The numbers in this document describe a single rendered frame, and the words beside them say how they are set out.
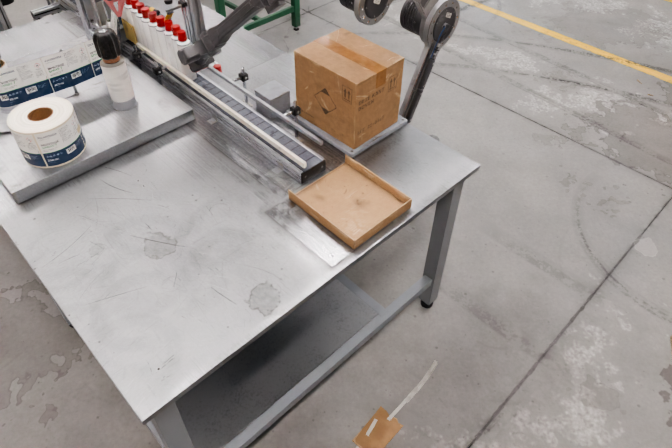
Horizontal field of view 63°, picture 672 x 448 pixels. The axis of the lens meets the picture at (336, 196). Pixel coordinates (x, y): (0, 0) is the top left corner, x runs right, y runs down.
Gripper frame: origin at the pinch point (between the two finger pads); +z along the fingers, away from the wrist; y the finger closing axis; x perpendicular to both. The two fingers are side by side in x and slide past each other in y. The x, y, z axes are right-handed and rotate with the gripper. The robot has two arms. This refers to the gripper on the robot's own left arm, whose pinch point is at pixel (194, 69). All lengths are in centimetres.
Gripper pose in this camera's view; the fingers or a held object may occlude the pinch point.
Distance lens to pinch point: 228.4
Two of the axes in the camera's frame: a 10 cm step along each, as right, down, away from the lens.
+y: -7.2, 4.8, -5.1
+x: 5.4, 8.4, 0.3
